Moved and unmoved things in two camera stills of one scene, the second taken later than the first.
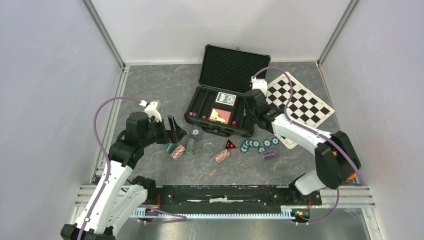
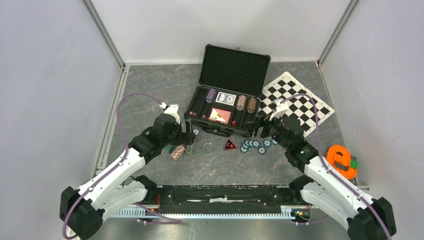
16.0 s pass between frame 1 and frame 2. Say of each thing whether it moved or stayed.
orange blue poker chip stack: moved
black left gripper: moved
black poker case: stayed
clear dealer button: stayed
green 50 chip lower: stayed
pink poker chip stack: stayed
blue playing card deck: stayed
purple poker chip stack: moved
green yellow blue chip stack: stayed
